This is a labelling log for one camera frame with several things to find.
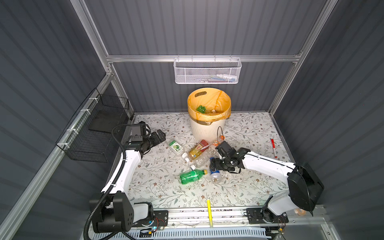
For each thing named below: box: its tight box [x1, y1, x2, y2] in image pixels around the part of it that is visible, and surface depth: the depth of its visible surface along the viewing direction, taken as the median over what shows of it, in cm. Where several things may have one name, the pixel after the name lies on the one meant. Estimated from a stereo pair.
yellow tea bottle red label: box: [189, 139, 210, 160], surface depth 95 cm
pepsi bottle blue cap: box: [210, 169, 222, 184], surface depth 86 cm
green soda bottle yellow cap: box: [180, 169, 208, 185], surface depth 86 cm
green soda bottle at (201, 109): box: [196, 105, 207, 114], surface depth 104 cm
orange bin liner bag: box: [187, 87, 232, 125], surface depth 97 cm
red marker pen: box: [271, 139, 278, 159], surface depth 101 cm
